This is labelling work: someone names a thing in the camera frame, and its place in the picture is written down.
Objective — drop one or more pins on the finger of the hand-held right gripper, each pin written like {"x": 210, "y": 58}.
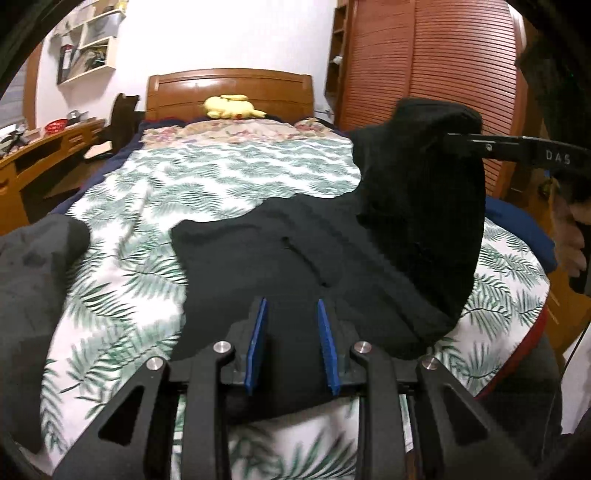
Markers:
{"x": 489, "y": 146}

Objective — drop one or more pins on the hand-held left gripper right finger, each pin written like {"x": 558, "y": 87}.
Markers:
{"x": 328, "y": 350}

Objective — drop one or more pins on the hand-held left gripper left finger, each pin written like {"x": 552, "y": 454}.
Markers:
{"x": 256, "y": 350}

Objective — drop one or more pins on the black garment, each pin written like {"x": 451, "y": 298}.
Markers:
{"x": 286, "y": 240}

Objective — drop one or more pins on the person's right hand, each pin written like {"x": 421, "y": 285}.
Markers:
{"x": 570, "y": 240}

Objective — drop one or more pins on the wooden door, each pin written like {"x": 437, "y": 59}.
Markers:
{"x": 526, "y": 184}

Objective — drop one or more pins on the wooden slatted wardrobe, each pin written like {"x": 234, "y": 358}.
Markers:
{"x": 438, "y": 60}

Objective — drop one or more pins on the leaf print bed sheet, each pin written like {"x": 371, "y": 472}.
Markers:
{"x": 207, "y": 170}

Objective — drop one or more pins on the red cloth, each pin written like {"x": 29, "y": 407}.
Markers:
{"x": 526, "y": 346}

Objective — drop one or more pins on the person's dark clothing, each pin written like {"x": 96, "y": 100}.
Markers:
{"x": 526, "y": 406}

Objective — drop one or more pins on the floral pillow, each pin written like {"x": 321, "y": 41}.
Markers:
{"x": 231, "y": 131}

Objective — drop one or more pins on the dark grey garment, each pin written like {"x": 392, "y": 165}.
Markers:
{"x": 32, "y": 300}

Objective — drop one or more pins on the yellow plush toy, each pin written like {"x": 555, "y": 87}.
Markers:
{"x": 231, "y": 107}

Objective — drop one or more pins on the dark chair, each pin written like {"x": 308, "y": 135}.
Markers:
{"x": 121, "y": 124}

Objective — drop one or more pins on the wooden headboard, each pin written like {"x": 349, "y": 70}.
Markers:
{"x": 184, "y": 92}

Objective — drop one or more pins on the wooden desk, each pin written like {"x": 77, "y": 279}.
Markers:
{"x": 41, "y": 157}

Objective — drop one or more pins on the black binder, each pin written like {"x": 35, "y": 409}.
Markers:
{"x": 67, "y": 62}

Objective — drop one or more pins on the white wall shelf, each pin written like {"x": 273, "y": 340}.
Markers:
{"x": 92, "y": 41}

